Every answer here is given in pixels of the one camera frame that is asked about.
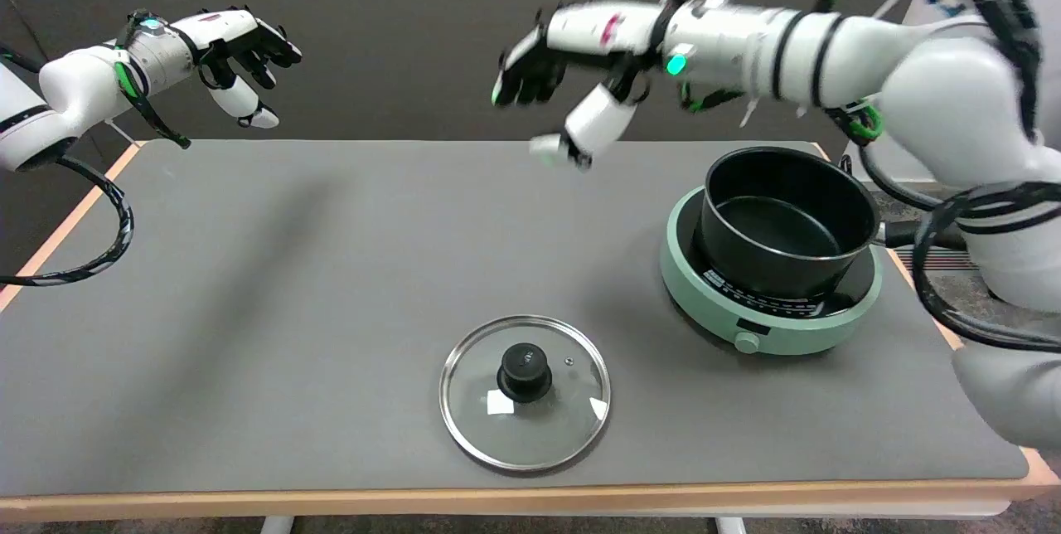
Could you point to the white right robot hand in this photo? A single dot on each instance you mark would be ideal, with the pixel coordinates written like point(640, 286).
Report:
point(593, 26)

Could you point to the white table leg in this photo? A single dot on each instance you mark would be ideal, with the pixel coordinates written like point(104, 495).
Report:
point(277, 525)
point(730, 525)

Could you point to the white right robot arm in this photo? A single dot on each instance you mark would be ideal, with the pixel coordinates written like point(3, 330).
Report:
point(937, 86)

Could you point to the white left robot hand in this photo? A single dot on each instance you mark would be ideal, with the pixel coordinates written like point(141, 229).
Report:
point(224, 26)

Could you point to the green round induction cooker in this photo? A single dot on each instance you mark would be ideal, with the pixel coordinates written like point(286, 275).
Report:
point(704, 289)

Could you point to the glass lid with black knob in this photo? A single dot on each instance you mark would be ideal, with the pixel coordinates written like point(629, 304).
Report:
point(525, 372)

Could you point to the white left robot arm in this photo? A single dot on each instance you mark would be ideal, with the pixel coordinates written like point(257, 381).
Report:
point(79, 86)

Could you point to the grey table mat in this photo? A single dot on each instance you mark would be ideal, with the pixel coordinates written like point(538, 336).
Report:
point(331, 310)

